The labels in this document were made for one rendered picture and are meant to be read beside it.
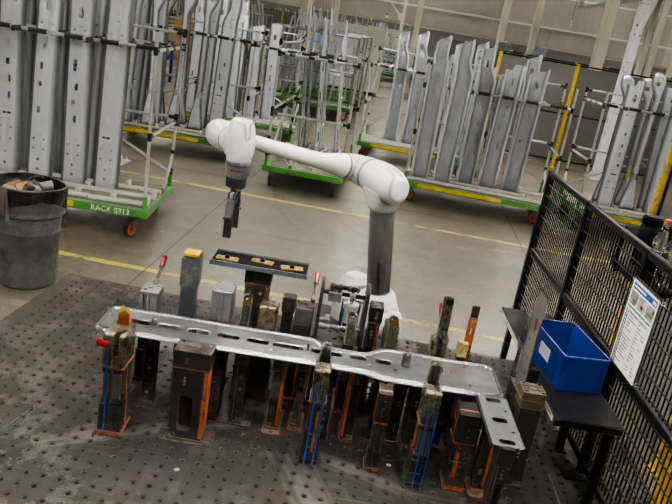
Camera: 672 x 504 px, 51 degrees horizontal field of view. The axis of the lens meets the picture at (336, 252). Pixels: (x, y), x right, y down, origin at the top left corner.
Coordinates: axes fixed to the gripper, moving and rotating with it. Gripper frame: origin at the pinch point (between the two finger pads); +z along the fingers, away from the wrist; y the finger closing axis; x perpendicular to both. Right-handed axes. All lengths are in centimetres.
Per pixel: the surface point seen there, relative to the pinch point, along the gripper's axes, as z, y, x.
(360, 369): 28, 40, 55
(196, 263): 14.7, 2.6, -10.8
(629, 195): 79, -674, 409
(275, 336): 27.5, 26.4, 24.4
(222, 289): 16.5, 18.9, 2.8
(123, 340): 23, 57, -19
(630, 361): 6, 45, 138
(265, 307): 19.9, 20.5, 18.9
